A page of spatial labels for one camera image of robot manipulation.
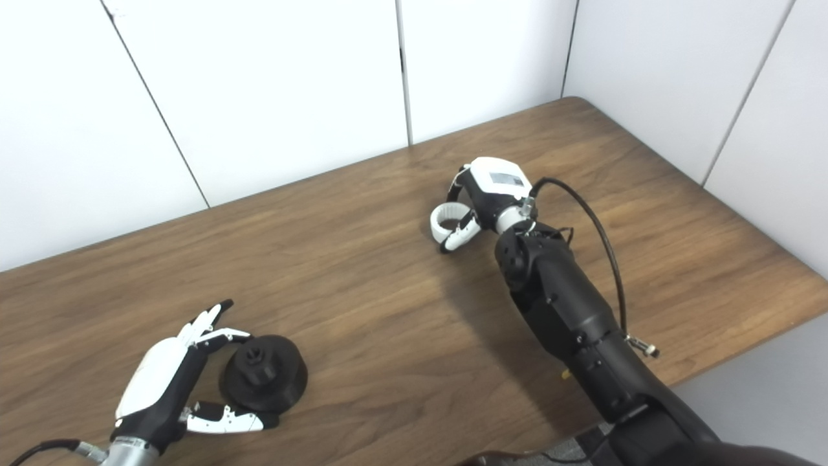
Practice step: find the round black part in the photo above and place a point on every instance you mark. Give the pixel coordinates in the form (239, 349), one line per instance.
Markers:
(272, 382)

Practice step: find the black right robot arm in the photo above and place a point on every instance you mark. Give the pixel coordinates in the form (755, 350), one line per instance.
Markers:
(576, 317)

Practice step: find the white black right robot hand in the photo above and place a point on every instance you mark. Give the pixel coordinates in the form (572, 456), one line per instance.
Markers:
(495, 184)

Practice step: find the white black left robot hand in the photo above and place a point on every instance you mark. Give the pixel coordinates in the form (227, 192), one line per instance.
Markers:
(155, 382)

